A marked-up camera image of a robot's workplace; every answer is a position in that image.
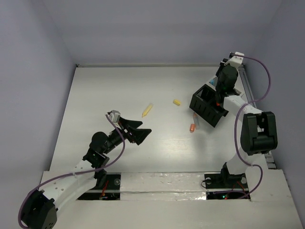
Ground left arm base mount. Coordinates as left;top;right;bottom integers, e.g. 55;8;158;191
78;173;121;201

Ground clear capped highlighter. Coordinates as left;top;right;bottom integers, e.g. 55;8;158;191
193;113;200;130

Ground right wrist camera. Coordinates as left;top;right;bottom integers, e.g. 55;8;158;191
224;52;244;69

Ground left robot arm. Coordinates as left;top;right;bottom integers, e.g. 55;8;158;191
18;112;151;229

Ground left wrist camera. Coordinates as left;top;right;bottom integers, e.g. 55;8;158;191
106;110;121;124

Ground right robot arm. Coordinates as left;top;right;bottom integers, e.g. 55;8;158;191
215;64;278;187

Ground white organizer container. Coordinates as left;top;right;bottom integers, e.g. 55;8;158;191
206;76;245;97

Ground yellow highlighter pen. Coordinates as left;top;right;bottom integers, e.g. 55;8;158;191
142;103;153;117

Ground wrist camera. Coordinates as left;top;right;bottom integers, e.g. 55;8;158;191
224;52;244;69
106;110;121;124

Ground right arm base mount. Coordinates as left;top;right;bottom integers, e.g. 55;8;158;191
200;170;250;200

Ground yellow highlighter cap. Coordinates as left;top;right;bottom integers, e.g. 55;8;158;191
173;99;181;106

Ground black organizer container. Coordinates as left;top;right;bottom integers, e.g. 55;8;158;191
189;84;228;127

